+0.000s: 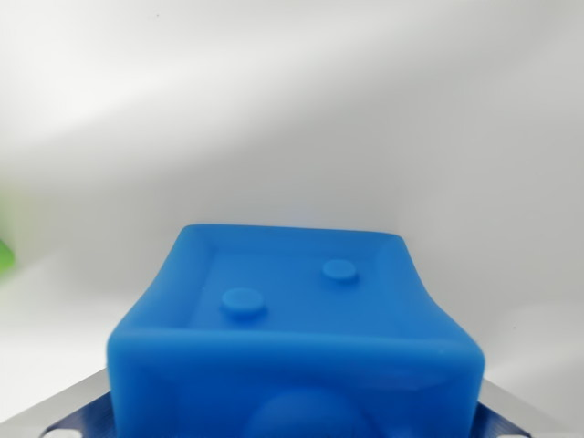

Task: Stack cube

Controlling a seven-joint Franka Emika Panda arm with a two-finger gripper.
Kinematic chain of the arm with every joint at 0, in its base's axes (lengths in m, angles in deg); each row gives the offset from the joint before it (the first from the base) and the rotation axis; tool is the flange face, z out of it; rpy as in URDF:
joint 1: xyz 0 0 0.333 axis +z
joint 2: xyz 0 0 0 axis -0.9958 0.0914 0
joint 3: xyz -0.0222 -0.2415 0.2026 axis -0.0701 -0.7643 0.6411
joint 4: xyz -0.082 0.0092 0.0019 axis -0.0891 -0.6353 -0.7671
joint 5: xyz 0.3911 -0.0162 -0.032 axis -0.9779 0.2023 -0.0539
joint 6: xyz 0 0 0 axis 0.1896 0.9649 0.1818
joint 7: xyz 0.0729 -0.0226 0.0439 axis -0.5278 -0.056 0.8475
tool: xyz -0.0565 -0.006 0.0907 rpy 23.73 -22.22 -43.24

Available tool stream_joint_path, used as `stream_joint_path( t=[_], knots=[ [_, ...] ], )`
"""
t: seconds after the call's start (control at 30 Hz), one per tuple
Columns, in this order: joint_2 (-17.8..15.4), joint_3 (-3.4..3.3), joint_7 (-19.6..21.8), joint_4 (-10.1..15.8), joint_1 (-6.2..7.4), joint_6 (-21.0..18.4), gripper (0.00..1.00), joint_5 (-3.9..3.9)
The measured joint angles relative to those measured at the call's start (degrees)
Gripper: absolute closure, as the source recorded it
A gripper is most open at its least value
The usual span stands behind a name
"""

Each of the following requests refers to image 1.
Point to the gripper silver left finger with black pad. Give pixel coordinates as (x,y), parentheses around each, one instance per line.
(80,406)

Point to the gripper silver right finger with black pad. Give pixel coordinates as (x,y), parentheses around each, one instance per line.
(511,415)

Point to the blue cube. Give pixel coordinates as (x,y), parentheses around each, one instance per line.
(296,342)

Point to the green cube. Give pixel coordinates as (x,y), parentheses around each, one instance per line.
(4,255)

